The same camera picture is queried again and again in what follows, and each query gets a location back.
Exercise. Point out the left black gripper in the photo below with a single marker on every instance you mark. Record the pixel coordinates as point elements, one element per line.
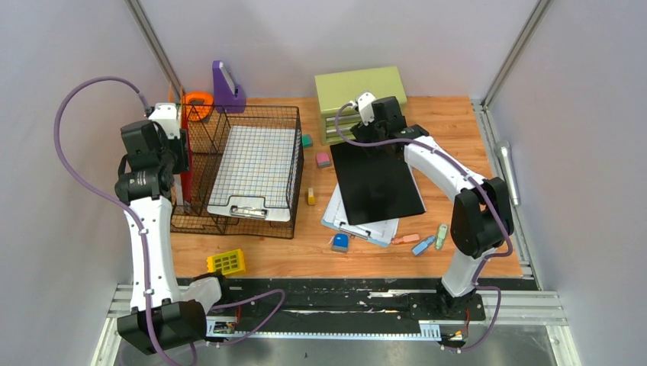
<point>182,163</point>

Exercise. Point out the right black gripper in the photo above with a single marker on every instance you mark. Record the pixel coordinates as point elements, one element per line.
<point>363,133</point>

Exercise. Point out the red folder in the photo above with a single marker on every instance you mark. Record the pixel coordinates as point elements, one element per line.
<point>186,177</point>

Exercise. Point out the orange folder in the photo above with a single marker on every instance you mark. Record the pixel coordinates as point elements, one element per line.
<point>176,96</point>

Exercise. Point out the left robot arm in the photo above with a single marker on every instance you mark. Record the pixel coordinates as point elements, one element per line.
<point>161,316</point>

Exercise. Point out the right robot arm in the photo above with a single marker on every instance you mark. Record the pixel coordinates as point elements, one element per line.
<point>481,223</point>

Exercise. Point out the black folder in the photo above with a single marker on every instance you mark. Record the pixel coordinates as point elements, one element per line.
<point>375,185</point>

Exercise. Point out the green drawer cabinet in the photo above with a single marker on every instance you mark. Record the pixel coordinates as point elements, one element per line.
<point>336,89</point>

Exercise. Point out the pink eraser block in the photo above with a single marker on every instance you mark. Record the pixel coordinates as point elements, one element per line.
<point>323,160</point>

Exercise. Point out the green eraser block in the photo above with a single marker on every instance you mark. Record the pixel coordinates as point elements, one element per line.
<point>307,141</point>

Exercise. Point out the white grid clipboard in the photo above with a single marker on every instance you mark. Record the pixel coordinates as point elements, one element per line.
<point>256,176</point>

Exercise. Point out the yellow eraser block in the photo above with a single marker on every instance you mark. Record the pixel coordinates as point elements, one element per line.
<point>311,200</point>

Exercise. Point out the blue clipboard with papers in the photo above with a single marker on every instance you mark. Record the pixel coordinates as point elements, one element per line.
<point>379,233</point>

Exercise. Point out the orange highlighter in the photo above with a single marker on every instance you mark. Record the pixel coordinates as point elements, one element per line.
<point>405,239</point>

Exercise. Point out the green highlighter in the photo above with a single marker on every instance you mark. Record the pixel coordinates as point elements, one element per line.
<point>441,235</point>

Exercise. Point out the yellow grid box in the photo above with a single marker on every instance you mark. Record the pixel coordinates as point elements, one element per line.
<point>229,263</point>

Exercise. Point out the blue stamp block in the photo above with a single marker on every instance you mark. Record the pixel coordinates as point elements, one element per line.
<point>340,243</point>

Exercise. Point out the blue highlighter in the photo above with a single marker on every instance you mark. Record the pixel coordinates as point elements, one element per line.
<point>423,245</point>

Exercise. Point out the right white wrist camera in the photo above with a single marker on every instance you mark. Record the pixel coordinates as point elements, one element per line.
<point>363,105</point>

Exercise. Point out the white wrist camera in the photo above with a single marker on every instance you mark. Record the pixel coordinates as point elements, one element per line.
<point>167,116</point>
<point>363,105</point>

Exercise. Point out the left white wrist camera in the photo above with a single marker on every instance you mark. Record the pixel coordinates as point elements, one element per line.
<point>167,116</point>

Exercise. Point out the black wire basket organizer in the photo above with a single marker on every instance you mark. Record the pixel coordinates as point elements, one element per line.
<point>208,140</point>

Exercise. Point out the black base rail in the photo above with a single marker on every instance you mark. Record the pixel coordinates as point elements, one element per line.
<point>336,305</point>

